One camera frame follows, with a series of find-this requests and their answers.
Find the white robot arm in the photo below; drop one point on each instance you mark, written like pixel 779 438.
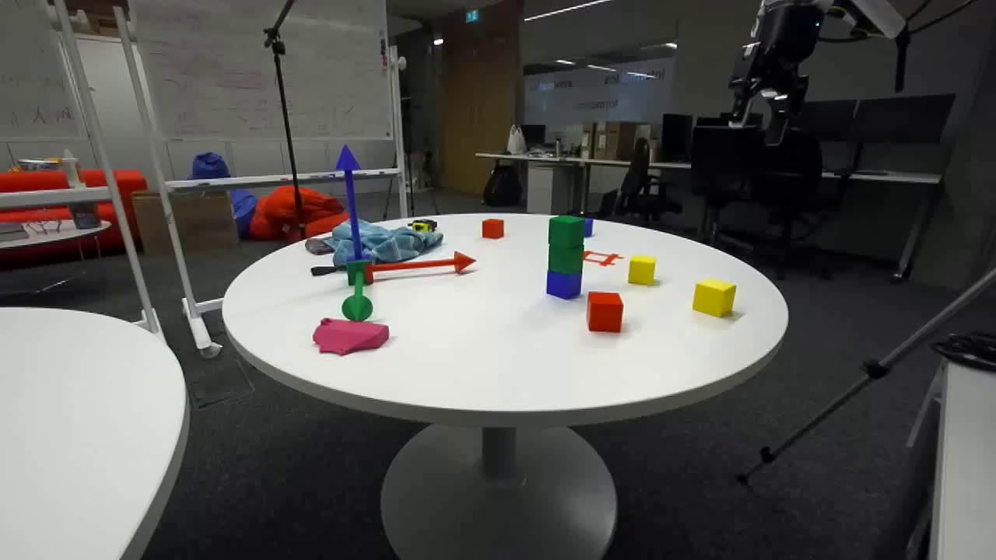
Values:
pixel 785 34

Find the small orange block far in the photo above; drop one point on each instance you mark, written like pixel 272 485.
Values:
pixel 491 228

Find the blue block under stack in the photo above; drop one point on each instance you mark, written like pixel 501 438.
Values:
pixel 563 284

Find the green block stack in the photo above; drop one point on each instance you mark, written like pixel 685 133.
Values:
pixel 563 245

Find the yellow block near stack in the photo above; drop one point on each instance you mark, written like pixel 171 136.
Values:
pixel 642 269

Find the yellow block near edge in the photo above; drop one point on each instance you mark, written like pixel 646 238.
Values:
pixel 712 297

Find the orange hash marker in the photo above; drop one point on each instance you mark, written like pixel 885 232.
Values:
pixel 605 258

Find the light blue crumpled cloth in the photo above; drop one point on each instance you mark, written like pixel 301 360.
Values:
pixel 383 245

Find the coloured axis arrow marker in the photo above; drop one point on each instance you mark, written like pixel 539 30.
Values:
pixel 359 269

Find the pink crumpled object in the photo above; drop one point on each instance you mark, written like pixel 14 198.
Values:
pixel 342 336

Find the orange bean bag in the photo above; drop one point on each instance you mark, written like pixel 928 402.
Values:
pixel 291 214

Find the blue bean bag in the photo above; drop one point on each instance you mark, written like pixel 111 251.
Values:
pixel 209 165

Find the whiteboard on stand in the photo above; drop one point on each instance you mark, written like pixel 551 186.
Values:
pixel 200 74

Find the black microphone stand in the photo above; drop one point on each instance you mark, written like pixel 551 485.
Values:
pixel 277 50

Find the red sofa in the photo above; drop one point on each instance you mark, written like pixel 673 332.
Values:
pixel 60 217

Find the round white pedestal table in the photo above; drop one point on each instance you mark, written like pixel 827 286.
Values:
pixel 501 379

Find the black camera tripod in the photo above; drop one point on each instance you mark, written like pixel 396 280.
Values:
pixel 970 351

